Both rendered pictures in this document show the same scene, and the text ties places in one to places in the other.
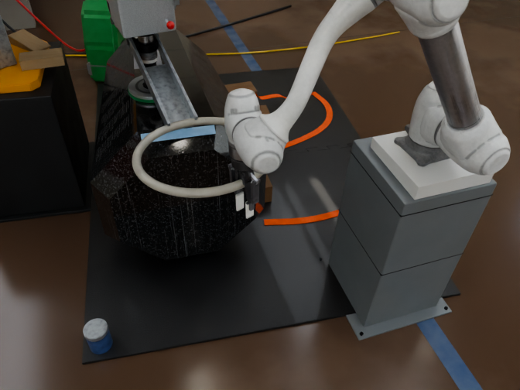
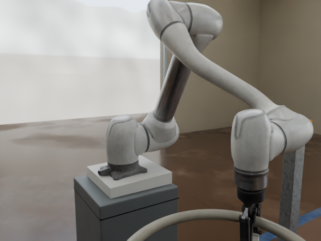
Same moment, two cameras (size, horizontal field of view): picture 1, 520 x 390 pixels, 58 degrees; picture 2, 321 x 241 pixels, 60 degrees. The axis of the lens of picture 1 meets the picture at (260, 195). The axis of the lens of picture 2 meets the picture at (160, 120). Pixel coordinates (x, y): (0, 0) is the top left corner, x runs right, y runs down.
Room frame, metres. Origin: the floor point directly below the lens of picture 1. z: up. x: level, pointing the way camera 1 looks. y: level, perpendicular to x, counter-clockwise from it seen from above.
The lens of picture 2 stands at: (1.54, 0.72, 1.33)
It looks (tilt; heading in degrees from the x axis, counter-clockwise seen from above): 9 degrees down; 258
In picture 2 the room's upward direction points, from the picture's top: straight up
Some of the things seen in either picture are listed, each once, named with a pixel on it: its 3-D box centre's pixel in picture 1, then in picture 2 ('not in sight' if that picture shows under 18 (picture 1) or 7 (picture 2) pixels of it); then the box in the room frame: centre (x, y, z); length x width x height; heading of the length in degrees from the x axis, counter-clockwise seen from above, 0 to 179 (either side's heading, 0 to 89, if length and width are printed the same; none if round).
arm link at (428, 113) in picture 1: (439, 111); (123, 138); (1.44, -0.62, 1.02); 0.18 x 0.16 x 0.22; 21
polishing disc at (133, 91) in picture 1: (152, 86); not in sight; (1.88, 0.51, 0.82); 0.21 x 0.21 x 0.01
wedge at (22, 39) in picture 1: (29, 41); not in sight; (2.32, 1.24, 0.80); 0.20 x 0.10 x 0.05; 60
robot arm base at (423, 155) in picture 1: (424, 139); (119, 166); (1.46, -0.62, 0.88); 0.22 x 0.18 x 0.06; 23
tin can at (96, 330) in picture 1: (98, 336); not in sight; (1.05, 0.67, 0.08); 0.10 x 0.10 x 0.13
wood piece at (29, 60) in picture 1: (42, 59); not in sight; (2.13, 1.11, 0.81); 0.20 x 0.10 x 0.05; 112
